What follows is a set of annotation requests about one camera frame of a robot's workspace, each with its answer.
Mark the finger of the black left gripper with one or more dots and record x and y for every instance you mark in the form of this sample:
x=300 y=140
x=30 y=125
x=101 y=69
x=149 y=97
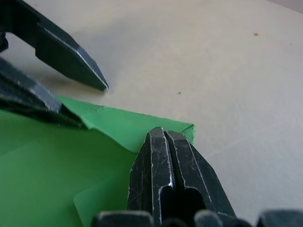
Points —
x=26 y=94
x=61 y=52

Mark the green sheet of paper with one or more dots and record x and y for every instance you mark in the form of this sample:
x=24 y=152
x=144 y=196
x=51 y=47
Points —
x=47 y=170

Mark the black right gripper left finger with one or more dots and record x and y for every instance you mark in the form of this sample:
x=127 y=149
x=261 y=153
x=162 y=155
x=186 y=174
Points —
x=154 y=165

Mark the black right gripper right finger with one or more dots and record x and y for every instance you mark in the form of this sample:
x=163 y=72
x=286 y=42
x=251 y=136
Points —
x=196 y=172

